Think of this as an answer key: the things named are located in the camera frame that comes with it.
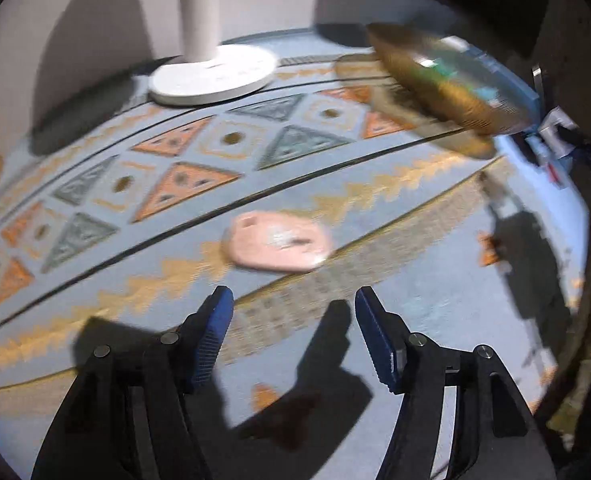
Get patterned blue table mat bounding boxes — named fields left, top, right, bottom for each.
left=0, top=30, right=591, bottom=480

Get amber ribbed glass bowl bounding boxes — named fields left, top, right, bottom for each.
left=365, top=22, right=536, bottom=137

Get white desk lamp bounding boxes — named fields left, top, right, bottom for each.
left=148, top=0, right=277, bottom=107

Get pink pad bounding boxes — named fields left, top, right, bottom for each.
left=221, top=211, right=335, bottom=273

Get black monitor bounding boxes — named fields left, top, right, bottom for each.
left=400, top=0, right=551, bottom=58

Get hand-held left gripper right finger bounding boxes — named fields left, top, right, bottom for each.
left=354, top=286, right=559, bottom=480

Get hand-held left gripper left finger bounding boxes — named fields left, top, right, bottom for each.
left=30, top=285, right=236, bottom=480

